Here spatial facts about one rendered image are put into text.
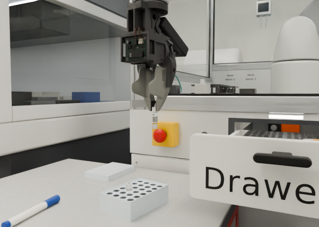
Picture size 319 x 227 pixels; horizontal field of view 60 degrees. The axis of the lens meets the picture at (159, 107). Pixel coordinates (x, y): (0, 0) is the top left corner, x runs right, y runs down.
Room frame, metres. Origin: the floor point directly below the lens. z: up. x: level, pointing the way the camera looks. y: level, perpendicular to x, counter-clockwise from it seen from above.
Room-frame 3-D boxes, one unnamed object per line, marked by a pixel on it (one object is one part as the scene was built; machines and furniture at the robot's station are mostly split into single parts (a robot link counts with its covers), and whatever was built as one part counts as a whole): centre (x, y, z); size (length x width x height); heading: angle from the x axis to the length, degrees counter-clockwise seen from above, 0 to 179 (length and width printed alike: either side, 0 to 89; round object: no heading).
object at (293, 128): (1.06, -0.48, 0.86); 0.11 x 0.04 x 0.06; 65
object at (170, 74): (0.57, -0.01, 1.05); 0.05 x 0.02 x 0.09; 53
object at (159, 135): (0.80, 0.00, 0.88); 0.04 x 0.03 x 0.04; 65
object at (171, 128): (0.83, -0.02, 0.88); 0.07 x 0.05 x 0.07; 65
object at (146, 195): (0.57, 0.05, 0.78); 0.12 x 0.08 x 0.04; 144
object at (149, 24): (0.56, 0.02, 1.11); 0.09 x 0.08 x 0.12; 143
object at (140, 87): (0.58, 0.04, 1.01); 0.06 x 0.03 x 0.09; 143
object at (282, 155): (0.39, -0.17, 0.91); 0.07 x 0.04 x 0.01; 65
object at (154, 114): (0.58, 0.01, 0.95); 0.01 x 0.01 x 0.05
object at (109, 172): (0.81, 0.14, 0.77); 0.13 x 0.09 x 0.02; 151
